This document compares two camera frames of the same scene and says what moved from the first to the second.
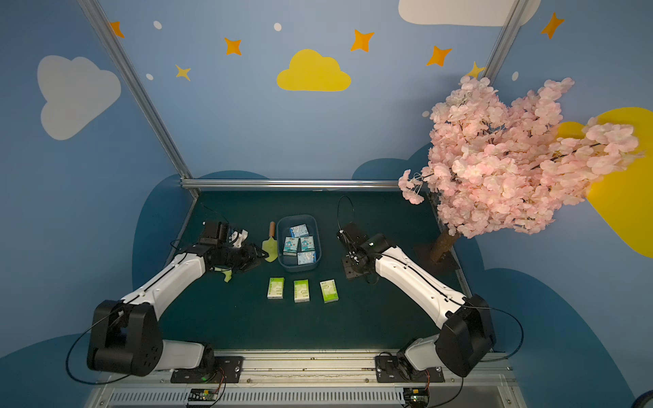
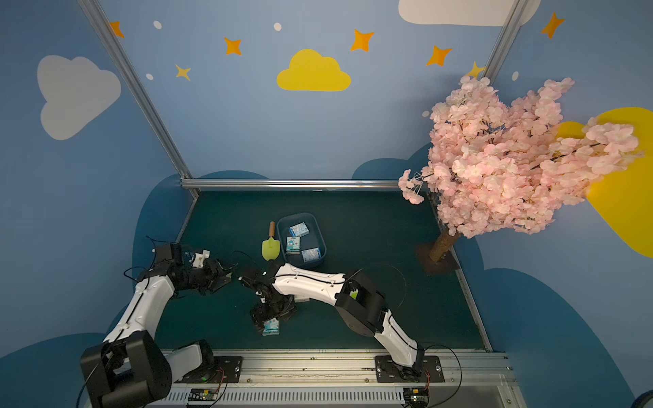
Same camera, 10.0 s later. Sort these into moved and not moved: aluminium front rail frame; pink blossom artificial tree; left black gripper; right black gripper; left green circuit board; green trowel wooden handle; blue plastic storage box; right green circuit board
Moved: right black gripper; left black gripper; blue plastic storage box
Not moved: left green circuit board; right green circuit board; green trowel wooden handle; pink blossom artificial tree; aluminium front rail frame
